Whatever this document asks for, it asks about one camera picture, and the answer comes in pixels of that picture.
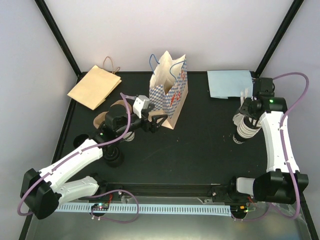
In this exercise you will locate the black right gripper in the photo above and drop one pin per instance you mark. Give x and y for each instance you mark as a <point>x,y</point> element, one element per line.
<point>244,109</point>

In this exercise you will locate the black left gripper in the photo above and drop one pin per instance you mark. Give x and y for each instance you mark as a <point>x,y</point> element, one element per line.
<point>153,127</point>

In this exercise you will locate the blue checkered paper bag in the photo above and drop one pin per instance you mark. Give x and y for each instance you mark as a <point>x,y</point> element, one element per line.
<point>168,87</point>

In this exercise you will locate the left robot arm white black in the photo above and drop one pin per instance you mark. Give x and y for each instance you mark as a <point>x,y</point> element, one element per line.
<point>43,191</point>

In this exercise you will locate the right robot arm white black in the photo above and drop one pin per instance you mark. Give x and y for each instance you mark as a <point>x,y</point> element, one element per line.
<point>263,111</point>

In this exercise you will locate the white paper coffee cup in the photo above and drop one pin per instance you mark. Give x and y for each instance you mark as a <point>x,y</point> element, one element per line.
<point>129,136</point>

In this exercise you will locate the stack of paper cups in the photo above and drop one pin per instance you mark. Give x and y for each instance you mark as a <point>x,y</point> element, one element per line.
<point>246,128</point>

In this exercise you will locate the light blue paper bag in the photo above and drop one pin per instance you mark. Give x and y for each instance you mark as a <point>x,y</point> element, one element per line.
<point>225,84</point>

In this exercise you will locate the brown cardboard cup carrier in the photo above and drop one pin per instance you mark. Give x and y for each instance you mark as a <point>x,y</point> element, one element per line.
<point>99,119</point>

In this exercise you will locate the stack of black lids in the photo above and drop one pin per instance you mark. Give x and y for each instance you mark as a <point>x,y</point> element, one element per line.
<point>113,157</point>

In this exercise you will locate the brown kraft paper bag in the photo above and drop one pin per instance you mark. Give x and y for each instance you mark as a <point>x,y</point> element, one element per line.
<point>92,90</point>

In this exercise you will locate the single black lid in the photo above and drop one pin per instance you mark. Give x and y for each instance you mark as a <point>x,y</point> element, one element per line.
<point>79,140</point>

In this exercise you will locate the small electronics board right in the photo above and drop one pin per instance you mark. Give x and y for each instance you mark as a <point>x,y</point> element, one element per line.
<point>242,209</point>

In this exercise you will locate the small electronics board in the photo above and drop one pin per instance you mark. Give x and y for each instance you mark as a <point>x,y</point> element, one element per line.
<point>242,209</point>
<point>99,208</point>

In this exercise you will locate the small electronics board left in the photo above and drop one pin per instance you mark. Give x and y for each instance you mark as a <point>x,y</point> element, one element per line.
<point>99,208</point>

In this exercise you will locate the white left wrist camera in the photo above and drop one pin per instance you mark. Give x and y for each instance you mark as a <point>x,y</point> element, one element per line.
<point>141,103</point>

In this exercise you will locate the light blue slotted cable duct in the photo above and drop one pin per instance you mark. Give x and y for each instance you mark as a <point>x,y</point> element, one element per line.
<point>154,209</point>

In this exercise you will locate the right black frame post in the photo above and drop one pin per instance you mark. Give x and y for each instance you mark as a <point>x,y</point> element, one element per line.
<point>283,27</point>

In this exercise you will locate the black frame post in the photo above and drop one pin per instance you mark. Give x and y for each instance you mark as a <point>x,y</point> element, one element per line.
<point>48,17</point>
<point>283,27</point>

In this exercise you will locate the left black frame post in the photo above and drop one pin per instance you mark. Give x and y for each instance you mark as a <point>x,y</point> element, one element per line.
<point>48,17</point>

